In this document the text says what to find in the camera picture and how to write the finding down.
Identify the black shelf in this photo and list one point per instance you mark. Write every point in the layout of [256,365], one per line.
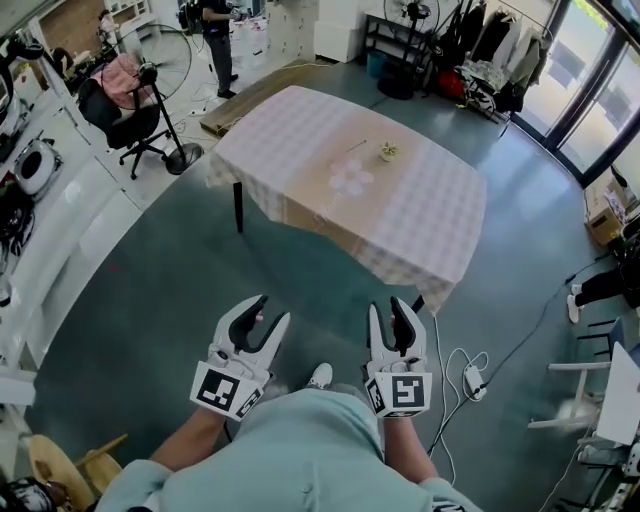
[395,35]

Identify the black office chair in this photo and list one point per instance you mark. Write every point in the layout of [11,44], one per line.
[120,125]

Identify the small beige cup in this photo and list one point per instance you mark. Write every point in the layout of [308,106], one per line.
[387,156]

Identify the blue bin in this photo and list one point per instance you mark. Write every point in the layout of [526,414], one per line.
[376,65]

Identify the person's white shoe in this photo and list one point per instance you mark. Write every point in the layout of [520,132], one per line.
[320,375]

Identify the cardboard box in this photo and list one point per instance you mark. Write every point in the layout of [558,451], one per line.
[602,215]

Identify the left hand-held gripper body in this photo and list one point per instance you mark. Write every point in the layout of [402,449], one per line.
[220,387]

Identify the white cabinet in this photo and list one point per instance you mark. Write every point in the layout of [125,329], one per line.
[320,27]

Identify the black standing fan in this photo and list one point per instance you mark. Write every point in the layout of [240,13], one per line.
[165,100]

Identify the person's left forearm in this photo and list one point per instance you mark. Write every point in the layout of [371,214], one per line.
[192,440]

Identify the person's light green shirt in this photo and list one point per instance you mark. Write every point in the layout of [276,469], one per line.
[300,450]

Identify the pink cloth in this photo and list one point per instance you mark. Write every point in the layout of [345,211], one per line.
[125,80]

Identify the white power adapter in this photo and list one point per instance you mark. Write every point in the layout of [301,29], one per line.
[476,382]

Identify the table with checked tablecloth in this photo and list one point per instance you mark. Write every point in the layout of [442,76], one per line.
[400,220]

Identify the wooden platform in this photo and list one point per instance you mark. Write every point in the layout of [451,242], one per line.
[250,97]

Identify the clothes rack with garments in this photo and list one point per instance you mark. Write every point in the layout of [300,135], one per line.
[495,55]

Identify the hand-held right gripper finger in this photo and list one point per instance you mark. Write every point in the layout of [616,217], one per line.
[414,335]
[378,340]

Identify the thin wooden stick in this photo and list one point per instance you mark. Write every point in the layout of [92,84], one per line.
[356,146]

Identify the wooden stool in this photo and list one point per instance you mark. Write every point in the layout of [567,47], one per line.
[60,470]

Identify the white round appliance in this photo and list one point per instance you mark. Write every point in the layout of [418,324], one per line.
[36,167]

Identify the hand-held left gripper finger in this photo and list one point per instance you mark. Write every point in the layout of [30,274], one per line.
[231,327]
[272,342]

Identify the white board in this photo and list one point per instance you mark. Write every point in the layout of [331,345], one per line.
[620,400]

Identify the black floor fan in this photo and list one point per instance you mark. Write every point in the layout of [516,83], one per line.
[407,50]

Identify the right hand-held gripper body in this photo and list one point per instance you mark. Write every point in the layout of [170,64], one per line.
[400,390]

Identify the person's right forearm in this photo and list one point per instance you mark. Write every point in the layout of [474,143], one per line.
[407,447]

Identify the pink flower-shaped mat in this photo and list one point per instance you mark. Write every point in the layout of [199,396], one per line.
[351,176]

